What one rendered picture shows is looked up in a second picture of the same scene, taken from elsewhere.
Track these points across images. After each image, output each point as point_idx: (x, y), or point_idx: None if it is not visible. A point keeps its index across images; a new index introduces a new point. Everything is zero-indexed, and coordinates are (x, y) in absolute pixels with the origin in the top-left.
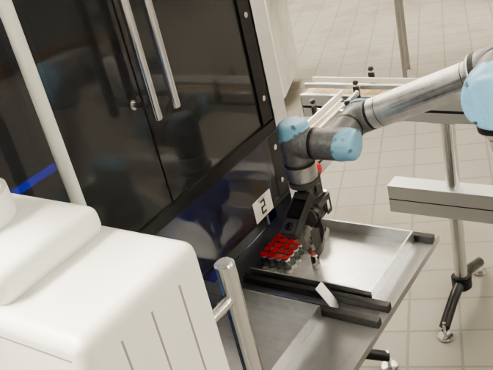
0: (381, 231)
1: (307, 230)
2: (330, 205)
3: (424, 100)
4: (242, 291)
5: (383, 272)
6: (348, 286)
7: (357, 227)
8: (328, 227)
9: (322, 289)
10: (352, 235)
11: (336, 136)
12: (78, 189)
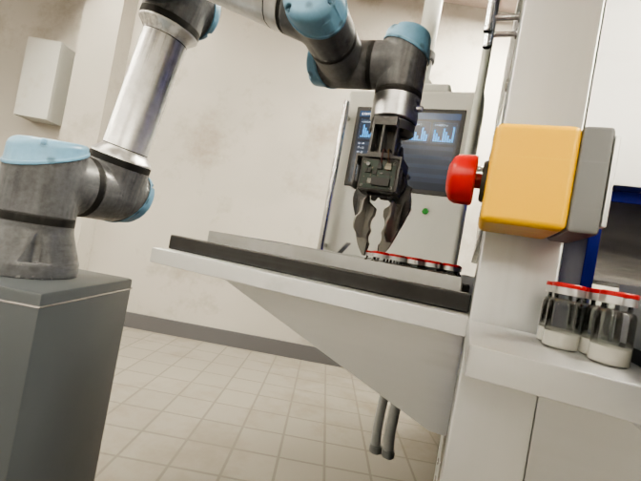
0: (260, 250)
1: (383, 214)
2: (353, 177)
3: None
4: (341, 112)
5: (272, 240)
6: (315, 248)
7: (308, 259)
8: (355, 216)
9: (343, 247)
10: None
11: None
12: (473, 100)
